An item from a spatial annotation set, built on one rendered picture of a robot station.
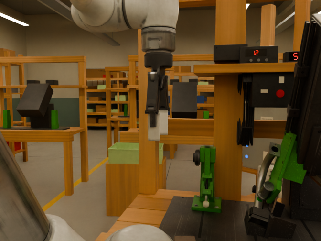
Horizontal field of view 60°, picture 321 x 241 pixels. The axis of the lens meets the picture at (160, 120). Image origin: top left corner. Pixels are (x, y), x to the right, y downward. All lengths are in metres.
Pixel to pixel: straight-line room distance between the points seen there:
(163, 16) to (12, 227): 0.54
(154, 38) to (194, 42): 10.51
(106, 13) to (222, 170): 0.97
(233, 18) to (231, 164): 0.69
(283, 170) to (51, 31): 11.98
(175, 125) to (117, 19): 0.86
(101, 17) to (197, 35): 10.57
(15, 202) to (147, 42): 0.46
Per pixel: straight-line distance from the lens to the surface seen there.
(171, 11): 0.74
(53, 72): 12.39
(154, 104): 0.67
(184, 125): 1.49
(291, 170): 1.08
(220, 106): 1.39
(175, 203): 1.36
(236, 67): 1.27
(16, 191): 0.47
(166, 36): 0.72
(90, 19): 0.76
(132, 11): 0.75
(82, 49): 11.98
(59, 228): 0.56
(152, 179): 1.50
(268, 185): 1.08
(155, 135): 0.70
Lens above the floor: 1.41
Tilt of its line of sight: 5 degrees down
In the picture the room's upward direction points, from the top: straight up
